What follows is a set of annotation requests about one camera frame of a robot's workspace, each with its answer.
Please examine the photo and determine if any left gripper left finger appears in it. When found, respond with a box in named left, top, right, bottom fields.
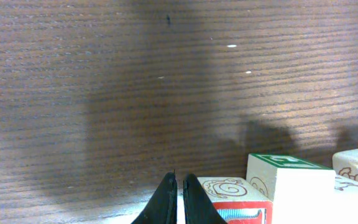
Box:
left=132, top=172, right=178, bottom=224

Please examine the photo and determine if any white block yellow side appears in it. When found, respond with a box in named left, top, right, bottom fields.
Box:
left=246, top=153, right=336, bottom=224

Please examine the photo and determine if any red A block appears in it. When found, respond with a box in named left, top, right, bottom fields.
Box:
left=333, top=175, right=358, bottom=224

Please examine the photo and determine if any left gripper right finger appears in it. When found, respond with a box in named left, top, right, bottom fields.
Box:
left=183, top=174, right=227, bottom=224

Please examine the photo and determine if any red U block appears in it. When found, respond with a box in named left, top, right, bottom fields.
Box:
left=198, top=177, right=273, bottom=224

